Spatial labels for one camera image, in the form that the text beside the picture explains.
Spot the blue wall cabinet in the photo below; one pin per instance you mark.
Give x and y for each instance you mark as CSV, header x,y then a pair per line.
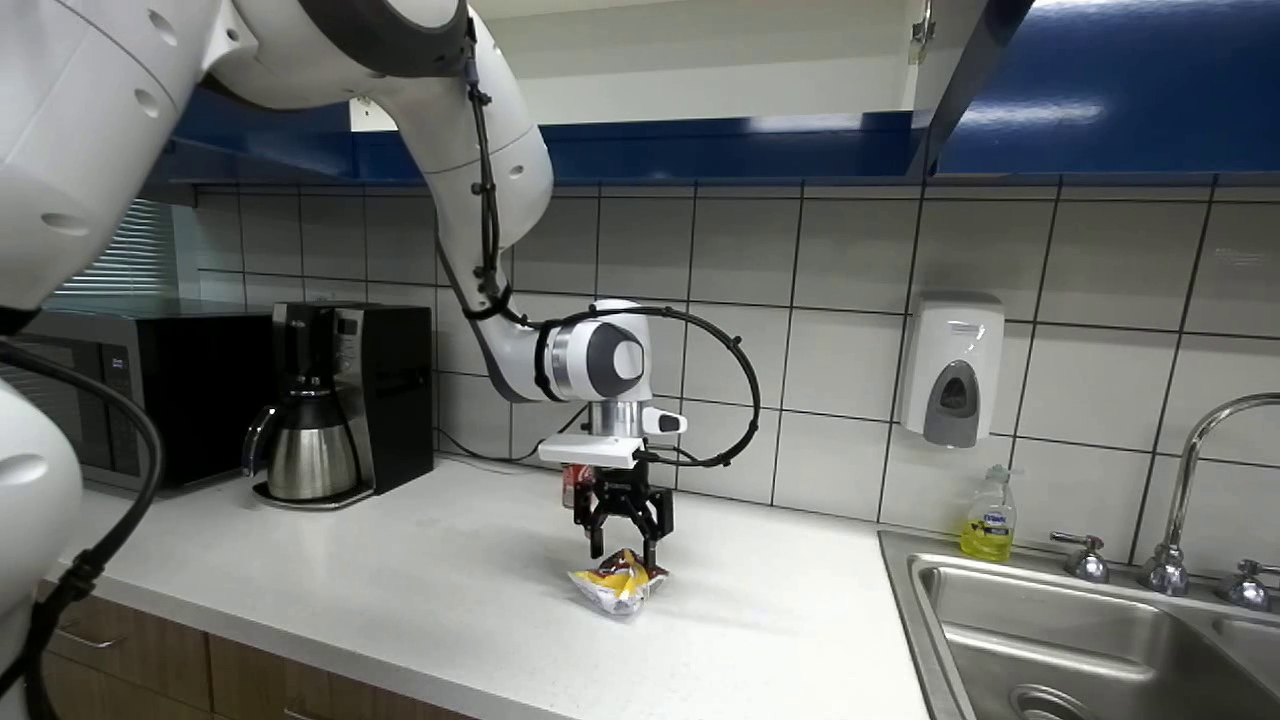
x,y
747,91

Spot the white wall soap dispenser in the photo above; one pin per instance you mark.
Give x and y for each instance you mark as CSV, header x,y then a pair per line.
x,y
954,371

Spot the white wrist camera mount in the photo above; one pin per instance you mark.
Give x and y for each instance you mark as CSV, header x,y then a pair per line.
x,y
616,438

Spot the wooden base cabinet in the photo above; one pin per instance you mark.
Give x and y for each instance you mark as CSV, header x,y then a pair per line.
x,y
114,661

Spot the black coffee maker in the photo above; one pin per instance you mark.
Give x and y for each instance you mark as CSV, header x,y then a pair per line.
x,y
355,408

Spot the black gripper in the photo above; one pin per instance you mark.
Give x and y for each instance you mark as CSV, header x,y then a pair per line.
x,y
602,493

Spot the chrome sink faucet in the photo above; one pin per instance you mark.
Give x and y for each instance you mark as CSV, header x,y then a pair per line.
x,y
1164,569

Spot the yellow dish soap bottle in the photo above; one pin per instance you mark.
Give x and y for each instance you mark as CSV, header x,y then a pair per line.
x,y
988,520

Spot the yellow snack packet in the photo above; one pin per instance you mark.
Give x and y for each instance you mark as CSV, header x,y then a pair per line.
x,y
622,582

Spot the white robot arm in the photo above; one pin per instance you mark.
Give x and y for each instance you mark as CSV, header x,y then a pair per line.
x,y
99,91

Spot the black microwave oven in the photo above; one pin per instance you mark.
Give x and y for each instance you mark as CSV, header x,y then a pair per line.
x,y
197,378

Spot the stainless steel sink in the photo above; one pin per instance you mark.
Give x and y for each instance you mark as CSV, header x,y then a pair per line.
x,y
1029,640

